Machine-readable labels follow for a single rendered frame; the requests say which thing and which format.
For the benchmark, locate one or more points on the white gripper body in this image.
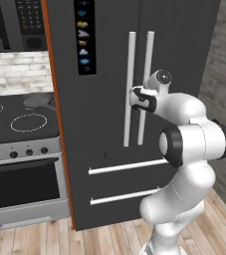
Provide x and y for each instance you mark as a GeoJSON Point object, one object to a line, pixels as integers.
{"type": "Point", "coordinates": [135, 96]}

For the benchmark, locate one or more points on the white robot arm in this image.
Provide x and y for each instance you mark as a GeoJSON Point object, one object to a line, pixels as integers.
{"type": "Point", "coordinates": [187, 139]}

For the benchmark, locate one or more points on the dark grey fridge door with panel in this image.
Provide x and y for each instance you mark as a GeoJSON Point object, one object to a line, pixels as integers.
{"type": "Point", "coordinates": [101, 109]}

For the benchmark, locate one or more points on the dark grey fridge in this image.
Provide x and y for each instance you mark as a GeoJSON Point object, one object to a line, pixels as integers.
{"type": "Point", "coordinates": [101, 116]}

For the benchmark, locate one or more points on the plain dark grey fridge door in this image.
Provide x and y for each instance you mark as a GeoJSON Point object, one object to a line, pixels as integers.
{"type": "Point", "coordinates": [180, 50]}

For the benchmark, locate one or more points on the dark grey fridge drawer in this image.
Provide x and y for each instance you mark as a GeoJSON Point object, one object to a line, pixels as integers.
{"type": "Point", "coordinates": [117, 159]}
{"type": "Point", "coordinates": [117, 212]}

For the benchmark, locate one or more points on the orange cabinet side panel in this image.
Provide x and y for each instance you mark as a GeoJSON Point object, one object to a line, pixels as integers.
{"type": "Point", "coordinates": [56, 109]}

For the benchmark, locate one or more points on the grey round pan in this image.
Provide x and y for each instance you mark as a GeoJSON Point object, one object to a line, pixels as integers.
{"type": "Point", "coordinates": [36, 99]}

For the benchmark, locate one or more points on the black stove knob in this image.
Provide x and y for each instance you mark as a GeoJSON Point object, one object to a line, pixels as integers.
{"type": "Point", "coordinates": [29, 152]}
{"type": "Point", "coordinates": [13, 154]}
{"type": "Point", "coordinates": [44, 150]}

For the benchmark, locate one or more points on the silver stove with black hob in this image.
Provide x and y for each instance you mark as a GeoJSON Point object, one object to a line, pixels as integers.
{"type": "Point", "coordinates": [25, 132]}

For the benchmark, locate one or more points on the grey microwave oven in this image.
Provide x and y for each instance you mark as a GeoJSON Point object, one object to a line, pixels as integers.
{"type": "Point", "coordinates": [18, 23]}

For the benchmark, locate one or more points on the black glass oven door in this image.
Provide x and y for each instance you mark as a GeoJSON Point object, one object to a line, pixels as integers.
{"type": "Point", "coordinates": [21, 186]}

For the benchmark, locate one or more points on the silver stove drawer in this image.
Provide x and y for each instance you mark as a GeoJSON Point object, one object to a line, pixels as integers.
{"type": "Point", "coordinates": [28, 212]}

